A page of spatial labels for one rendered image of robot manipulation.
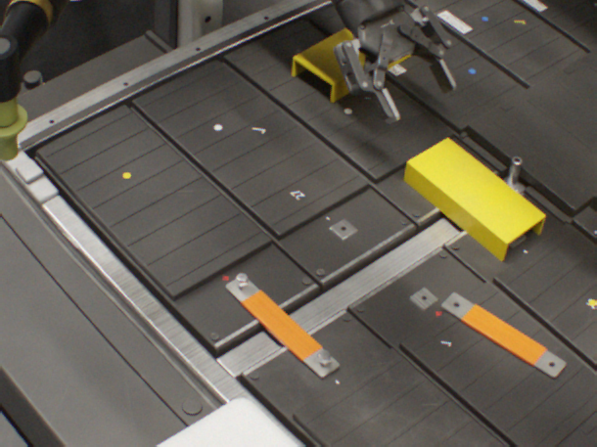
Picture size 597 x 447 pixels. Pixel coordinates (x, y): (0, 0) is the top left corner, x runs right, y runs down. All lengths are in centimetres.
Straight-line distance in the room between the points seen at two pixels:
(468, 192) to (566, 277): 15
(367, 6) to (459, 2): 37
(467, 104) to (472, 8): 21
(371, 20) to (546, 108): 29
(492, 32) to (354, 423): 67
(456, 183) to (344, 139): 15
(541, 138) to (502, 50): 18
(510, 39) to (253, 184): 46
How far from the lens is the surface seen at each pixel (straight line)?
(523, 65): 161
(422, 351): 124
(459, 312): 127
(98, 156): 141
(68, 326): 112
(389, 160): 142
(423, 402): 120
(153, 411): 106
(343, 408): 118
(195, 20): 168
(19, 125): 93
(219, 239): 132
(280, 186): 138
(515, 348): 125
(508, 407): 121
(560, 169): 145
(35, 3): 94
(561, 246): 137
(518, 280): 132
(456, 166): 140
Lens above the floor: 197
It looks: 45 degrees down
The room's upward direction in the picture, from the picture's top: 6 degrees clockwise
